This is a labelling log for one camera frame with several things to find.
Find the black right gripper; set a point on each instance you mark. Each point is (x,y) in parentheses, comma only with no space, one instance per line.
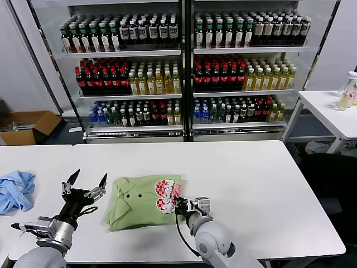
(190,208)

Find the black framed glass cabinet door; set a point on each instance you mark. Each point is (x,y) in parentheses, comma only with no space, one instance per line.
(42,56)
(315,42)

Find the crumpled light blue shirt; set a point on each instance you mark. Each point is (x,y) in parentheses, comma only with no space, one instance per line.
(16,192)

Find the white label dark drink bottle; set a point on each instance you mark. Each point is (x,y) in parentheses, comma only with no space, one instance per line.
(173,31)
(124,34)
(142,33)
(153,32)
(163,31)
(287,29)
(306,28)
(296,29)
(278,29)
(133,33)

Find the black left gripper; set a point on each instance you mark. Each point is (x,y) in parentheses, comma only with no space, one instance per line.
(74,205)

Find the small blue water bottle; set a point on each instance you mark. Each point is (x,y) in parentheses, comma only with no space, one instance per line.
(205,115)
(101,118)
(93,118)
(197,115)

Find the beige label dark drink bottle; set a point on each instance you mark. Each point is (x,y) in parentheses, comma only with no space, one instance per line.
(259,30)
(268,29)

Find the white crumpled cloth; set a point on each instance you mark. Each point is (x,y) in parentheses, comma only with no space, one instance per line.
(316,147)

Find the small clear green bottle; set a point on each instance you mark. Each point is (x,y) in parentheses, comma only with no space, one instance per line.
(213,114)
(116,118)
(109,118)
(221,114)

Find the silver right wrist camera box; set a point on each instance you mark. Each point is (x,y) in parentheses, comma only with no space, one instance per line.
(203,205)

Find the small dark bottle white cap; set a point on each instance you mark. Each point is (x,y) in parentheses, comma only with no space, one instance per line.
(146,117)
(124,118)
(228,115)
(236,114)
(131,118)
(139,118)
(243,114)
(251,113)

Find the white side table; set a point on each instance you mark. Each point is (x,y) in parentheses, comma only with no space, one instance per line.
(323,109)

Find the black left wrist connector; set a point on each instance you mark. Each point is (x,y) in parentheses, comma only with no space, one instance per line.
(22,225)

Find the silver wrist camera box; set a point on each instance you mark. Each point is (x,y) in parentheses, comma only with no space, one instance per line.
(203,205)
(46,227)

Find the clear glass jar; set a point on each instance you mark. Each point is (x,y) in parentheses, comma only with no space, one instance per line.
(343,100)

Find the small yellow juice bottle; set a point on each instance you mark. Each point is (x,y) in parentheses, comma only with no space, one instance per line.
(273,113)
(177,116)
(281,112)
(170,117)

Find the open brown cardboard box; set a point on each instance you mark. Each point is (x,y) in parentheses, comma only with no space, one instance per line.
(25,138)

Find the white metal cabinet shelf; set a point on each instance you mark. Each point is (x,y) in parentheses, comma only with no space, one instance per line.
(245,93)
(134,130)
(120,53)
(240,127)
(251,50)
(131,97)

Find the grey metal bars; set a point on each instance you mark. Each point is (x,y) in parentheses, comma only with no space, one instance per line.
(19,126)

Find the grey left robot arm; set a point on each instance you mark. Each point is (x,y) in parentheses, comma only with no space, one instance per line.
(36,259)

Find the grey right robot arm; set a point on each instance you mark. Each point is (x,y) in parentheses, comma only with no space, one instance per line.
(212,240)

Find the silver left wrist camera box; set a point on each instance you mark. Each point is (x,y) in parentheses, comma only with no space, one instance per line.
(46,227)

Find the small red cap cola bottle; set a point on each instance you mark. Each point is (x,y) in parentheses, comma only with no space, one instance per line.
(163,116)
(258,112)
(155,116)
(266,111)

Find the clear bottle white cap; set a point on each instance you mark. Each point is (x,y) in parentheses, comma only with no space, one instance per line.
(352,83)

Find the white beverage display cabinet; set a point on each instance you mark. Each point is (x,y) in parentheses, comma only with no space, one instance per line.
(187,69)

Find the green cap dark tea bottle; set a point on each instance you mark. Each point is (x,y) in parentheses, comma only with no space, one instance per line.
(219,34)
(114,39)
(199,35)
(105,40)
(94,40)
(209,34)
(239,33)
(84,40)
(75,41)
(66,42)
(229,34)
(248,33)

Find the white flat floor piece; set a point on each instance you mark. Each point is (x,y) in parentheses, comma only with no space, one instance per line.
(75,130)

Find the light green polo shirt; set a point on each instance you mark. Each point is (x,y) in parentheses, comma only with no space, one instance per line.
(134,212)

